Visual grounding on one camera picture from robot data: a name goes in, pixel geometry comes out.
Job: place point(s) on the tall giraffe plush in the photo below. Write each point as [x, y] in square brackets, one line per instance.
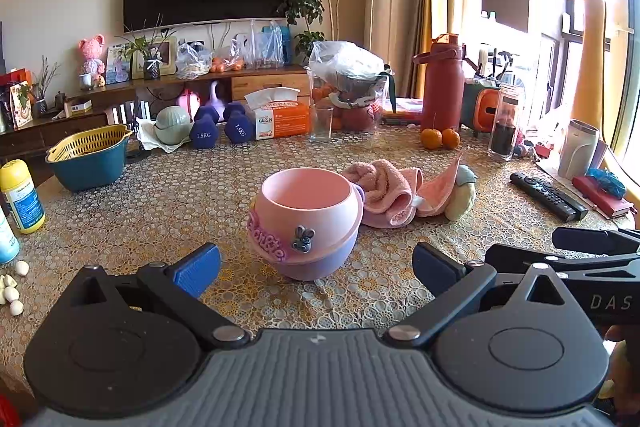
[592, 57]

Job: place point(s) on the clear bottle with dark contents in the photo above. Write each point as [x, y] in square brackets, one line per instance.
[504, 127]

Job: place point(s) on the small white box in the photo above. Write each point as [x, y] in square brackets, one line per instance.
[77, 107]

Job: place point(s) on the yellow strainer basket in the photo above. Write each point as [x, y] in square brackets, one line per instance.
[87, 142]

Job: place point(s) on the clear container with fruit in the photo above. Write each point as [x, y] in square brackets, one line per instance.
[357, 117]

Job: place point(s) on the pink bear figure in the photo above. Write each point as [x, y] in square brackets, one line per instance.
[91, 57]

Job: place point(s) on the grey tumbler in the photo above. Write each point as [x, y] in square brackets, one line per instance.
[577, 149]

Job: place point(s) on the green yellow plush toy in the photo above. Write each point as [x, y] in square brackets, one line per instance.
[462, 199]

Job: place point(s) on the yellow curtain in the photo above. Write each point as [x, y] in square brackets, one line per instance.
[430, 7]

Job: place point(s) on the gold lace tablecloth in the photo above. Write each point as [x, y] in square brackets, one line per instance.
[175, 207]

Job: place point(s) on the drinking glass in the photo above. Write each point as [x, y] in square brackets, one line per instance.
[321, 124]

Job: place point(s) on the large photo frame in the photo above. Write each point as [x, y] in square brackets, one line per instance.
[167, 54]

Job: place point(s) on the small potted plant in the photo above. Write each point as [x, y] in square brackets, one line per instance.
[150, 67]

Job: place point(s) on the purple kettlebell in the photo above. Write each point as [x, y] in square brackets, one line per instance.
[217, 99]

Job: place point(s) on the orange fruit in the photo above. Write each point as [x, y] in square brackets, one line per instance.
[451, 139]
[431, 139]

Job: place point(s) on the white blue bottle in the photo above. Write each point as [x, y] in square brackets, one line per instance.
[7, 242]

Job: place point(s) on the colourful gift bag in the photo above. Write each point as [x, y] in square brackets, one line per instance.
[21, 106]

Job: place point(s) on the blue basin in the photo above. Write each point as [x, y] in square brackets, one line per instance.
[87, 172]

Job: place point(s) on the red notebook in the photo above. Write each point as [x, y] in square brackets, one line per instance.
[605, 202]

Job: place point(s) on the pink fluffy towel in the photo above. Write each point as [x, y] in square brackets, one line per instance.
[382, 192]

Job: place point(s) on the red water bottle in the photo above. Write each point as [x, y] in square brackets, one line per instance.
[441, 87]

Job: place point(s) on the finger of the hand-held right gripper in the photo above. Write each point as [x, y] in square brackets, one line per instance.
[595, 239]
[540, 257]

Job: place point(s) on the yellow bottle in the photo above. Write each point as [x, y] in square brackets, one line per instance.
[21, 202]

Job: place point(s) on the garlic clove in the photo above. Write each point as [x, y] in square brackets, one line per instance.
[11, 293]
[7, 282]
[16, 307]
[22, 268]

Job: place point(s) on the blue dumbbell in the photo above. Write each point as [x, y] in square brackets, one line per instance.
[239, 124]
[204, 132]

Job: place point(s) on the blue mesh sponge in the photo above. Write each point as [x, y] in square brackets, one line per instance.
[607, 182]

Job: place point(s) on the clear blue plastic bag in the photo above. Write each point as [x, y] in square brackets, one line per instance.
[260, 47]

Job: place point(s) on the plastic bag with snacks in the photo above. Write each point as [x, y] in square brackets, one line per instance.
[192, 59]

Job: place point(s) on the small photo frame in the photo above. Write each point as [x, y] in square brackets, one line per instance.
[117, 63]

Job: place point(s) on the wooden television cabinet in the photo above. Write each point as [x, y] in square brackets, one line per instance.
[265, 83]

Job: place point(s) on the pink kettlebell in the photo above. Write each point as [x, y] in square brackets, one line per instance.
[187, 104]

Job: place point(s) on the peach cloth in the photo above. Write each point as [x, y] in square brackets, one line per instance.
[440, 192]

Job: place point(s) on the white cloth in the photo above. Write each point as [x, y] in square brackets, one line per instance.
[147, 139]

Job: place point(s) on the stack of coloured boxes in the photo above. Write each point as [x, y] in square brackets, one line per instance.
[405, 112]

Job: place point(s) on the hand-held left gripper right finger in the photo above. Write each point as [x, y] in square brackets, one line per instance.
[432, 268]

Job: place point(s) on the vase with twigs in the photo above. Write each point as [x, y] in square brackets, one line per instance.
[41, 99]

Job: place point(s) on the black remote control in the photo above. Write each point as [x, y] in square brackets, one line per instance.
[547, 196]

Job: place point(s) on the orange tissue pack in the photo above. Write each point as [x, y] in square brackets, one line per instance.
[280, 119]

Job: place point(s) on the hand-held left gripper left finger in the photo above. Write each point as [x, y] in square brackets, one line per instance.
[200, 269]

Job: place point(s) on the pale green round lidded bowl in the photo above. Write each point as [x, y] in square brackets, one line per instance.
[172, 124]

